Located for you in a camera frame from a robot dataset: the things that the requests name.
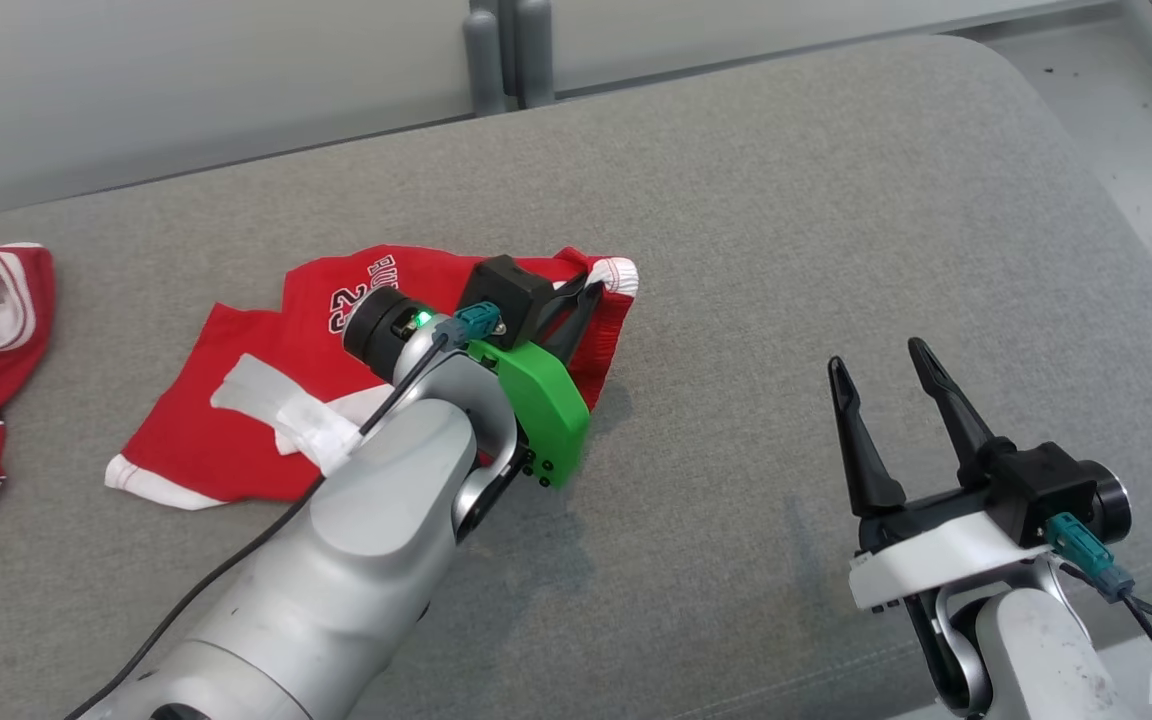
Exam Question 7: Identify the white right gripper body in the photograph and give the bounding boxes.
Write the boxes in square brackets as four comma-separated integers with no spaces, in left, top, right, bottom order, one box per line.
[848,485,1052,611]

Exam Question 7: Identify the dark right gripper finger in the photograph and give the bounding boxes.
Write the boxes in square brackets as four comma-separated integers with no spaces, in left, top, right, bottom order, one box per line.
[829,357,907,518]
[908,338,997,491]

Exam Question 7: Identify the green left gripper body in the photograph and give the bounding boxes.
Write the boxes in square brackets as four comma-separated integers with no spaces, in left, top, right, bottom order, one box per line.
[466,340,593,491]

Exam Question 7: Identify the red shorts with white waistband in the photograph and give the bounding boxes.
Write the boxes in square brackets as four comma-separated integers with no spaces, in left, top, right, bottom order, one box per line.
[104,245,639,511]

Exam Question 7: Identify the grey fabric sofa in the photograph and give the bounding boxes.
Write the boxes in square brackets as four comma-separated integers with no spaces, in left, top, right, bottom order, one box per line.
[0,35,1152,720]

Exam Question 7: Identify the white tape strip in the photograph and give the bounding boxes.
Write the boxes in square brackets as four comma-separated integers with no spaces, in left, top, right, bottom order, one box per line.
[211,353,369,476]

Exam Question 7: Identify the teal left cable connector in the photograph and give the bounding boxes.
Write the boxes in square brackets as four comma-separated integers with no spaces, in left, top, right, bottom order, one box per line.
[451,302,504,346]

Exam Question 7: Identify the teal cable connector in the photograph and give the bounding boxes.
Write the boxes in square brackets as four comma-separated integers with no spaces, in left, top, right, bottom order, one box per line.
[1046,513,1135,601]
[451,302,504,346]

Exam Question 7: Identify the teal right cable connector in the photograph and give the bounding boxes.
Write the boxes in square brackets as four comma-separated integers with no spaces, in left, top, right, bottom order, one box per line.
[1046,513,1135,601]

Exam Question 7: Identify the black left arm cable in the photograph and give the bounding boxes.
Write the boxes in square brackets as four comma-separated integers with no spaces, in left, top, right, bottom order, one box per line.
[61,330,455,720]

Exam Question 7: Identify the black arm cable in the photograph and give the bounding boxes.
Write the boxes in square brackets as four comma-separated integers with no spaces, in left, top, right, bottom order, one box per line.
[61,330,455,720]
[1061,565,1152,716]

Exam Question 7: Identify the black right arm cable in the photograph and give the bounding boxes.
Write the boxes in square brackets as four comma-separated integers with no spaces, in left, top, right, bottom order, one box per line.
[1061,565,1152,716]

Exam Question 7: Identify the grey round-topped post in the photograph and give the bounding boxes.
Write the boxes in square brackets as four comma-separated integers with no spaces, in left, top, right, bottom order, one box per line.
[463,8,507,116]
[514,0,557,109]

